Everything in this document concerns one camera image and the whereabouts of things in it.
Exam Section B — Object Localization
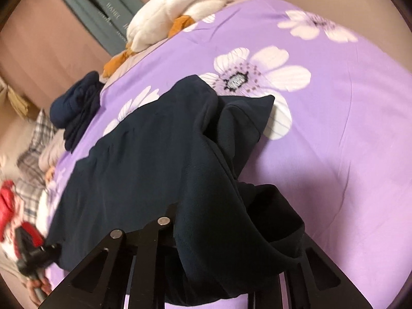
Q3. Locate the purple floral bed sheet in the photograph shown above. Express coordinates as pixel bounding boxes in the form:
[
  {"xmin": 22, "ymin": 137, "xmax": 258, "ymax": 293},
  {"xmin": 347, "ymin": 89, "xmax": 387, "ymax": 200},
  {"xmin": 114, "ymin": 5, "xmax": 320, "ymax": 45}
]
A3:
[{"xmin": 49, "ymin": 0, "xmax": 411, "ymax": 308}]

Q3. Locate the beige quilt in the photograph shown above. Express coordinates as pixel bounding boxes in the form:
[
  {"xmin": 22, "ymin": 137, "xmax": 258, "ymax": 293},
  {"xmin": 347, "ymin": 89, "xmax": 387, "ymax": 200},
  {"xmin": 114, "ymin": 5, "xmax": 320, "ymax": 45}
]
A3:
[{"xmin": 38, "ymin": 129, "xmax": 66, "ymax": 173}]

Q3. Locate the person's left hand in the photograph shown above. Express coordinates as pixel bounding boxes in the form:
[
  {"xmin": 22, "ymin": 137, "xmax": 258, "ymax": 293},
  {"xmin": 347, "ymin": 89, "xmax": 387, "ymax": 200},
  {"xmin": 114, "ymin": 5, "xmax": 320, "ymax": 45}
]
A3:
[{"xmin": 26, "ymin": 277, "xmax": 52, "ymax": 306}]

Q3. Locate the grey green lettered curtain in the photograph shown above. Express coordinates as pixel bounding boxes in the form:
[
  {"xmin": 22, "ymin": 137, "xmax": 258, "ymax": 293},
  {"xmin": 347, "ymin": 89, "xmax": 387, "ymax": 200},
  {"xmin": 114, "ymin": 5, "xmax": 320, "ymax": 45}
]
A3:
[{"xmin": 64, "ymin": 0, "xmax": 144, "ymax": 56}]

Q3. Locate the dark navy zip jacket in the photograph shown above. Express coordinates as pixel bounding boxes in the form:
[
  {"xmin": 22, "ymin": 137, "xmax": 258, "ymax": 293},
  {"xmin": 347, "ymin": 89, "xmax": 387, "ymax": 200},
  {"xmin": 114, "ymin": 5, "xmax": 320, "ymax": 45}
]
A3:
[{"xmin": 47, "ymin": 75, "xmax": 304, "ymax": 305}]

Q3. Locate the grey plaid pillow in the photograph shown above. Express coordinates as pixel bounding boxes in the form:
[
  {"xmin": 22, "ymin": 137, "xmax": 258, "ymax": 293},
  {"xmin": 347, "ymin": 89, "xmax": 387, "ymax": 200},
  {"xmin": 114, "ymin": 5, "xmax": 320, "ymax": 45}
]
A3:
[{"xmin": 17, "ymin": 109, "xmax": 57, "ymax": 186}]

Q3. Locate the white fluffy blanket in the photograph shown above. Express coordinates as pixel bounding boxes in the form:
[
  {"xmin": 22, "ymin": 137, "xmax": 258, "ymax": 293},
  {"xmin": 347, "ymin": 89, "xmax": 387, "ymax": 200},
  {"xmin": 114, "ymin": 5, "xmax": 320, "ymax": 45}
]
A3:
[{"xmin": 126, "ymin": 0, "xmax": 227, "ymax": 48}]

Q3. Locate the pink curtain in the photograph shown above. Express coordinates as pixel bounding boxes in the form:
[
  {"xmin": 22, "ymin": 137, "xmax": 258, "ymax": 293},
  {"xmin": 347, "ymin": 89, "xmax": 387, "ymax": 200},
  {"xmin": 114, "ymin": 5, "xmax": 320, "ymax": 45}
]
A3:
[{"xmin": 0, "ymin": 0, "xmax": 268, "ymax": 110}]

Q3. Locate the red puffer jacket front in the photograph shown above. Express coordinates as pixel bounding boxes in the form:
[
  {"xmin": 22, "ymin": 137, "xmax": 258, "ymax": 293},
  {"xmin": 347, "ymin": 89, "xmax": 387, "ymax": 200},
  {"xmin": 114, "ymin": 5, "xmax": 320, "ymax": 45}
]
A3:
[{"xmin": 1, "ymin": 180, "xmax": 34, "ymax": 251}]

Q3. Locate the orange cloth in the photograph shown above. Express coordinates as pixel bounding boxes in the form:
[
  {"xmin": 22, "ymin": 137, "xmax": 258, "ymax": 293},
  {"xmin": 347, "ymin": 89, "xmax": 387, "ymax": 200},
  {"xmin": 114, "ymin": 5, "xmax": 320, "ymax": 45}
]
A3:
[{"xmin": 101, "ymin": 15, "xmax": 195, "ymax": 79}]

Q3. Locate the beige tassel hanging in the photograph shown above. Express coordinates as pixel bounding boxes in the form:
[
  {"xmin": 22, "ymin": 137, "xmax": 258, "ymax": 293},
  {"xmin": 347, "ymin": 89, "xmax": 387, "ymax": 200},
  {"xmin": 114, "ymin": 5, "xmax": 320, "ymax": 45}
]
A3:
[{"xmin": 1, "ymin": 78, "xmax": 30, "ymax": 120}]

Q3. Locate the folded dark navy clothes stack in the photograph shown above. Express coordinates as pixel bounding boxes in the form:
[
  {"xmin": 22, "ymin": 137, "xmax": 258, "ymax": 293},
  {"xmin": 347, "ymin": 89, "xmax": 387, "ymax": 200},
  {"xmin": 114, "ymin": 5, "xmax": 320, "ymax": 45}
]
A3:
[{"xmin": 50, "ymin": 71, "xmax": 104, "ymax": 153}]

